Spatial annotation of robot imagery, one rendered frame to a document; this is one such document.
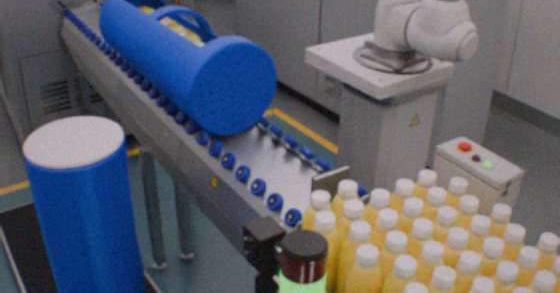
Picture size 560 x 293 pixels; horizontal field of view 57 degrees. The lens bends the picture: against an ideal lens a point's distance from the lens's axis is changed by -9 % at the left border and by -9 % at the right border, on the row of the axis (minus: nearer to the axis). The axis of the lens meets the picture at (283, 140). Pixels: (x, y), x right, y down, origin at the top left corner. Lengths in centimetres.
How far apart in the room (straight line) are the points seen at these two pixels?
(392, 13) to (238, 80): 60
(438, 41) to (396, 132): 38
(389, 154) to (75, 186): 109
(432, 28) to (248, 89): 60
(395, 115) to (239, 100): 58
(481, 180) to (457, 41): 59
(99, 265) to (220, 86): 60
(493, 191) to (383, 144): 77
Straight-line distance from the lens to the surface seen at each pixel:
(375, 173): 205
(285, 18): 406
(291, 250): 74
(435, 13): 177
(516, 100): 435
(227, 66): 156
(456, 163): 134
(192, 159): 168
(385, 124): 195
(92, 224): 151
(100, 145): 148
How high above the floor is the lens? 173
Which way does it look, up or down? 28 degrees down
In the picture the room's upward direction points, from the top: 2 degrees clockwise
